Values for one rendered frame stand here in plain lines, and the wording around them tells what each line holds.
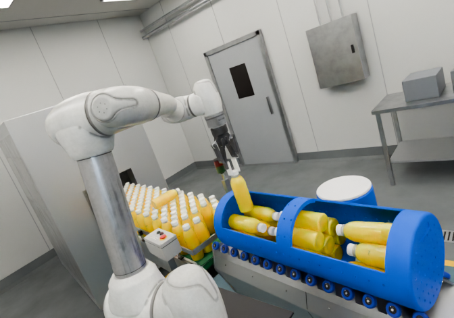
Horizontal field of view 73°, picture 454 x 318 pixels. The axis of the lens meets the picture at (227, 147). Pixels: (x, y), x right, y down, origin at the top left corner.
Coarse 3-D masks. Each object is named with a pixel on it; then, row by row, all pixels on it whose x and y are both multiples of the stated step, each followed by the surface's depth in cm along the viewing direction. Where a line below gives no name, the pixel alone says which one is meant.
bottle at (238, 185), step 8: (232, 176) 143; (240, 176) 143; (232, 184) 143; (240, 184) 142; (240, 192) 143; (248, 192) 145; (240, 200) 144; (248, 200) 144; (240, 208) 146; (248, 208) 145
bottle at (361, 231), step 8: (344, 224) 109; (352, 224) 104; (360, 224) 102; (368, 224) 101; (376, 224) 99; (384, 224) 97; (344, 232) 106; (352, 232) 103; (360, 232) 101; (368, 232) 99; (376, 232) 97; (384, 232) 95; (352, 240) 105; (360, 240) 102; (368, 240) 100; (376, 240) 97; (384, 240) 95
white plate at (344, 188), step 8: (344, 176) 174; (352, 176) 171; (360, 176) 168; (328, 184) 171; (336, 184) 168; (344, 184) 165; (352, 184) 162; (360, 184) 159; (368, 184) 157; (320, 192) 165; (328, 192) 162; (336, 192) 160; (344, 192) 157; (352, 192) 154; (360, 192) 152; (328, 200) 156; (336, 200) 153; (344, 200) 151
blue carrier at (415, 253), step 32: (256, 192) 149; (224, 224) 153; (288, 224) 115; (416, 224) 87; (288, 256) 115; (320, 256) 103; (352, 256) 121; (416, 256) 85; (384, 288) 88; (416, 288) 84
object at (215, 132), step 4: (224, 124) 138; (216, 128) 136; (220, 128) 135; (224, 128) 136; (212, 132) 137; (216, 132) 136; (220, 132) 136; (224, 132) 136; (216, 136) 137; (220, 136) 138; (224, 136) 140; (228, 136) 141; (216, 140) 137; (220, 140) 138; (224, 140) 140; (220, 144) 138
